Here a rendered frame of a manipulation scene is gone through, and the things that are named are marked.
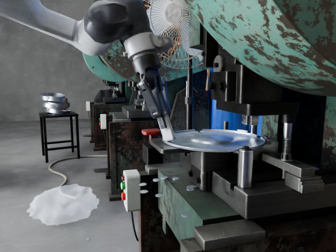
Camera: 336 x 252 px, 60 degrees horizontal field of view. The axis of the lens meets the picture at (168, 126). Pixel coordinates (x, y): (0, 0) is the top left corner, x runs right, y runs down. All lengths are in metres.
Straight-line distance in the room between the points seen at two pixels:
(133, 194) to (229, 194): 0.41
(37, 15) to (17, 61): 6.66
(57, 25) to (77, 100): 6.54
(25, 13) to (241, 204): 0.66
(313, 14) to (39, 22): 0.64
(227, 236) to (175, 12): 1.22
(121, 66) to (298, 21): 1.79
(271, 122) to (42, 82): 6.63
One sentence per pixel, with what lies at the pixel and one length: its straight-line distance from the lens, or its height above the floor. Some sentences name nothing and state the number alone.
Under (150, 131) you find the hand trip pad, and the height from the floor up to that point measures 0.76.
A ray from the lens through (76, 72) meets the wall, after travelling 7.35.
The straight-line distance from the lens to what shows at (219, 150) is 0.71.
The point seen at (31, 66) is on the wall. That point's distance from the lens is 7.43.
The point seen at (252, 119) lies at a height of 0.84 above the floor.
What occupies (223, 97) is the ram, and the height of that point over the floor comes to 0.90.
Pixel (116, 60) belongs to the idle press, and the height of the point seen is 1.08.
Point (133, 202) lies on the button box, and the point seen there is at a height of 0.53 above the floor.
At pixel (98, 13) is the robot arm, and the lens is 0.77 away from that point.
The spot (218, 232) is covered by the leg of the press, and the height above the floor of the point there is 0.64.
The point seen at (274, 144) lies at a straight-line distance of 0.87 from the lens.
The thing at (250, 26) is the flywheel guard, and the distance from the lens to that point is 0.42.
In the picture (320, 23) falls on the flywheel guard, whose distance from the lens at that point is 0.39.
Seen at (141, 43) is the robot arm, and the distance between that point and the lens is 0.79.
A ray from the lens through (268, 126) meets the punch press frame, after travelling 1.13.
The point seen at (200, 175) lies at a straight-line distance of 0.82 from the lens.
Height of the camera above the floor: 0.95
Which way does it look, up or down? 9 degrees down
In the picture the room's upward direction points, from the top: straight up
